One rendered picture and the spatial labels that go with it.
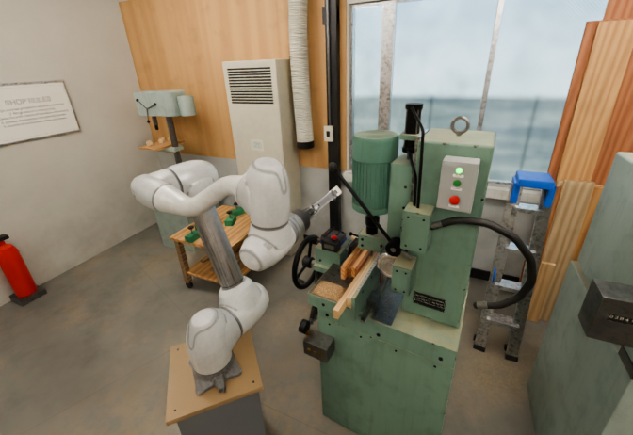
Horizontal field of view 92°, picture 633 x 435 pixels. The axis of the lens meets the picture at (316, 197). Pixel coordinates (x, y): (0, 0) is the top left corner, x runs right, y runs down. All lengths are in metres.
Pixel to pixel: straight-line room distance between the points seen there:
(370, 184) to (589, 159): 1.66
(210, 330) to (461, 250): 0.95
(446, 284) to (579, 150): 1.51
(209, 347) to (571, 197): 2.19
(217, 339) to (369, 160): 0.88
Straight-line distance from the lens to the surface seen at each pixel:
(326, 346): 1.50
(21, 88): 3.57
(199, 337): 1.31
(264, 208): 0.76
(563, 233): 2.55
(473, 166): 1.00
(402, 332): 1.34
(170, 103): 3.17
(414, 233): 1.09
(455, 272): 1.24
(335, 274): 1.41
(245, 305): 1.40
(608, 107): 2.52
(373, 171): 1.17
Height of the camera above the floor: 1.76
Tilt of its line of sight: 24 degrees down
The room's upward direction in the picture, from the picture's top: 2 degrees counter-clockwise
